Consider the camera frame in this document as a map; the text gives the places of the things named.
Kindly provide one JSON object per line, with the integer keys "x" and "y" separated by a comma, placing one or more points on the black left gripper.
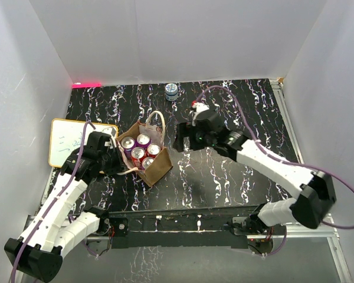
{"x": 114, "y": 170}

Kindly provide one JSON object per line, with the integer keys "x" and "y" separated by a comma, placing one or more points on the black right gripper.
{"x": 186, "y": 130}

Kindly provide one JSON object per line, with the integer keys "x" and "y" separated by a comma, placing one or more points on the red cola can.
{"x": 147, "y": 162}
{"x": 153, "y": 150}

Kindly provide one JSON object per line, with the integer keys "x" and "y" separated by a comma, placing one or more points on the purple soda can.
{"x": 137, "y": 156}
{"x": 128, "y": 143}
{"x": 143, "y": 141}

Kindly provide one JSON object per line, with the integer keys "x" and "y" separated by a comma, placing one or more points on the patterned canvas tote bag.
{"x": 162, "y": 163}

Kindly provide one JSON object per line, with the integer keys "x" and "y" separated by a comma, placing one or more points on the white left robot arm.
{"x": 40, "y": 249}

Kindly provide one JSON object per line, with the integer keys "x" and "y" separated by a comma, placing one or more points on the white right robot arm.
{"x": 311, "y": 192}

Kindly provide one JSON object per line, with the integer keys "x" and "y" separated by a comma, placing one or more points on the blue white round jar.
{"x": 171, "y": 91}

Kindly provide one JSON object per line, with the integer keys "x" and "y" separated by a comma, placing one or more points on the pink tape strip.
{"x": 86, "y": 85}

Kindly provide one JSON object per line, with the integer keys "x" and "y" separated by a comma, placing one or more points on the small whiteboard orange frame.
{"x": 66, "y": 136}

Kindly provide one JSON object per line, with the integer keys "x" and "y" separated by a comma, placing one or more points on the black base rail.
{"x": 222, "y": 226}

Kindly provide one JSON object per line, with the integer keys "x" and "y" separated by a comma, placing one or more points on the aluminium frame rail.
{"x": 295, "y": 230}

